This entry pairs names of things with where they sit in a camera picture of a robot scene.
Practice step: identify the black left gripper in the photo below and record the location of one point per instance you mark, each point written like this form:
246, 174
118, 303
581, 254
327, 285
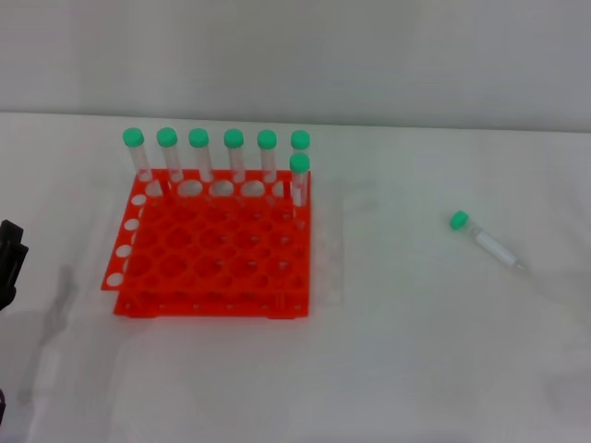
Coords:
5, 297

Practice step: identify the orange plastic test tube rack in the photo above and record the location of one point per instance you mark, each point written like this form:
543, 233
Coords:
212, 249

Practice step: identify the clear tube with green cap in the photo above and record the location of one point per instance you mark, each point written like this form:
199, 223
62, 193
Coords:
133, 137
166, 137
300, 139
489, 244
233, 138
267, 139
299, 162
199, 138

